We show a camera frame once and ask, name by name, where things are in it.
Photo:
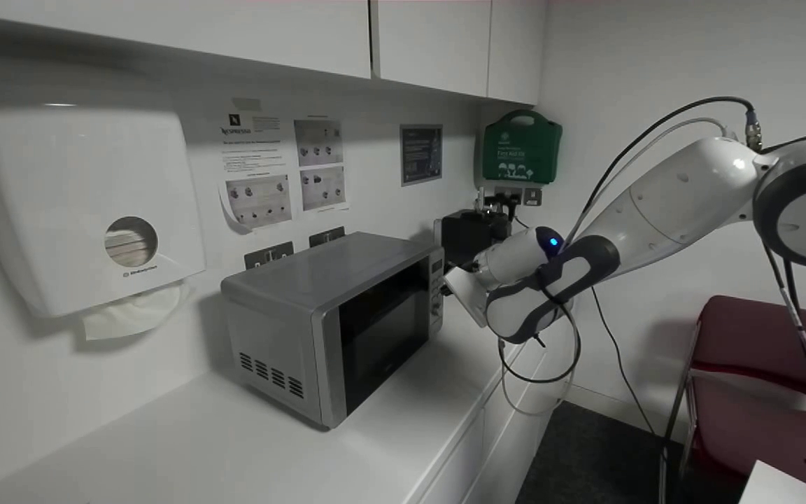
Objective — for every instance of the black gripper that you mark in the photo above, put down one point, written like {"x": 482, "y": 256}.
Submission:
{"x": 446, "y": 284}

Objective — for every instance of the wall socket with plugs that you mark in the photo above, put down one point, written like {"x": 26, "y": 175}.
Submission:
{"x": 515, "y": 196}

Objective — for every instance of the white paper towel dispenser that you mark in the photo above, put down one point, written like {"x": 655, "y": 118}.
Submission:
{"x": 67, "y": 205}

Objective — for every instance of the white wall cabinet door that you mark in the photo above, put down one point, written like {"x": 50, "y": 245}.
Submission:
{"x": 435, "y": 42}
{"x": 515, "y": 45}
{"x": 189, "y": 30}

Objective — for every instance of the white notice poster with logo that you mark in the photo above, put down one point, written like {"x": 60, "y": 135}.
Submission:
{"x": 253, "y": 178}

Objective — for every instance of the dark red chair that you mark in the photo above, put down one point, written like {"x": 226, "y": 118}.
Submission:
{"x": 767, "y": 345}

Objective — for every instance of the black coffee machine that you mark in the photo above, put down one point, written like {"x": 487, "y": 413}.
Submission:
{"x": 466, "y": 233}

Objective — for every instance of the dark wall socket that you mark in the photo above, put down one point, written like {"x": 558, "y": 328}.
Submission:
{"x": 268, "y": 256}
{"x": 324, "y": 235}

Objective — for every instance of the silver microwave black door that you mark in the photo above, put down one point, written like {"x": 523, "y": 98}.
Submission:
{"x": 308, "y": 310}

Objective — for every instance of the white sheet with photos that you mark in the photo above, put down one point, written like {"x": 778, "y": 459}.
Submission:
{"x": 317, "y": 142}
{"x": 323, "y": 188}

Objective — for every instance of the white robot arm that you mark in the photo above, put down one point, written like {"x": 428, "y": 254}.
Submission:
{"x": 683, "y": 196}

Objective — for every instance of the green first aid kit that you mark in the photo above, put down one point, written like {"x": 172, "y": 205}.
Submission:
{"x": 517, "y": 150}

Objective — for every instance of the dark framed sign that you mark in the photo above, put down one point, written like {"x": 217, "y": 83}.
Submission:
{"x": 419, "y": 156}

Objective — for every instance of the white paper towel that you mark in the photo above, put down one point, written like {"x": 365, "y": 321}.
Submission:
{"x": 127, "y": 314}

